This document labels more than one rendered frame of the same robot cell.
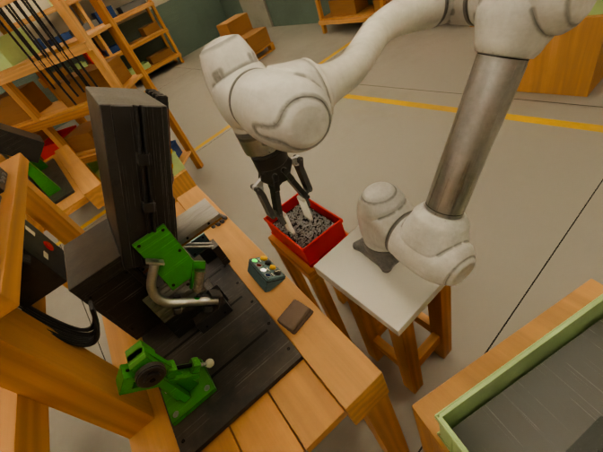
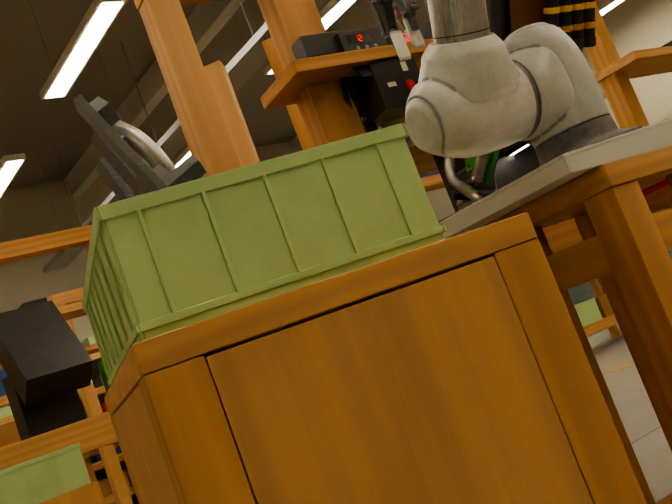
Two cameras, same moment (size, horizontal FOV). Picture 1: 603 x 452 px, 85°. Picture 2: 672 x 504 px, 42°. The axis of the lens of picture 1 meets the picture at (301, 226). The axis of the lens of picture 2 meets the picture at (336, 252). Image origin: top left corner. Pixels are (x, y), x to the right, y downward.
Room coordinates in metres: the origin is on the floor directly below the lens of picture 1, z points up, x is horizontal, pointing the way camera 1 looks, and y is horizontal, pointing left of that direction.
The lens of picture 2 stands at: (-0.03, -1.79, 0.68)
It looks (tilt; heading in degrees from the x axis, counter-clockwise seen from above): 7 degrees up; 79
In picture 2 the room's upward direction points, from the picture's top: 21 degrees counter-clockwise
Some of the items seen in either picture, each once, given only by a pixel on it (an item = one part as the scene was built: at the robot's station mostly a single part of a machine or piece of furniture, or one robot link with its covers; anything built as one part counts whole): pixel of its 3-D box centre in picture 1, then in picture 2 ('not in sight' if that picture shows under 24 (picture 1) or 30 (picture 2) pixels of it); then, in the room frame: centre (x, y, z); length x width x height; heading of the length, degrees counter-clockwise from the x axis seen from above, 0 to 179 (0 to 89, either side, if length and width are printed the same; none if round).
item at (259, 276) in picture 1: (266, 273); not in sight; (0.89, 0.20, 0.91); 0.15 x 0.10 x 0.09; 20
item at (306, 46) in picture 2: not in sight; (320, 48); (0.62, 0.65, 1.59); 0.15 x 0.07 x 0.07; 20
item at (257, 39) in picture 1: (235, 44); not in sight; (7.50, -0.28, 0.37); 1.20 x 0.80 x 0.74; 124
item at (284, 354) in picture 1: (187, 297); not in sight; (0.96, 0.54, 0.89); 1.10 x 0.42 x 0.02; 20
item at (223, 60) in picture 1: (240, 85); not in sight; (0.63, 0.00, 1.65); 0.13 x 0.11 x 0.16; 16
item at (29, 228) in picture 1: (22, 261); (391, 89); (0.79, 0.70, 1.42); 0.17 x 0.12 x 0.15; 20
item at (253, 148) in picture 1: (260, 135); not in sight; (0.64, 0.00, 1.54); 0.09 x 0.09 x 0.06
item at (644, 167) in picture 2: not in sight; (597, 191); (0.78, -0.25, 0.83); 0.32 x 0.32 x 0.04; 23
